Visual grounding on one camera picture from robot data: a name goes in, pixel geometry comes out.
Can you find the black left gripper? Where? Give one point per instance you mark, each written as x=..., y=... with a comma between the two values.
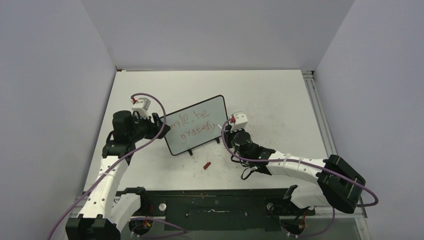
x=154, y=128

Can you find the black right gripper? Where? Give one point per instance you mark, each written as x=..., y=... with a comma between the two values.
x=228, y=134

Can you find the black framed whiteboard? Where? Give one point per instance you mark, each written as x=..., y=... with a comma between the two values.
x=195, y=125

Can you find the red marker cap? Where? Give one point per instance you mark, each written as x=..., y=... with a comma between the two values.
x=207, y=165

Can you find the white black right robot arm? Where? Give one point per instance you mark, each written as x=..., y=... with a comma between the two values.
x=333, y=181

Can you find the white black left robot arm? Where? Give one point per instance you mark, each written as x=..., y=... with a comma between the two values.
x=101, y=218

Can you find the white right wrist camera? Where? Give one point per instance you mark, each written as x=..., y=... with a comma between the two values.
x=238, y=121

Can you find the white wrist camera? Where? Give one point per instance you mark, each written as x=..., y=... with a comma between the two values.
x=238, y=121
x=140, y=107

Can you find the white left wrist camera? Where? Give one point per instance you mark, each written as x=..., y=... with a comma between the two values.
x=140, y=107

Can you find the black base frame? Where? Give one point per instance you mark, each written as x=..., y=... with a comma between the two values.
x=233, y=210

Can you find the aluminium rail frame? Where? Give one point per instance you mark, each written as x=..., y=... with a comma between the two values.
x=325, y=132

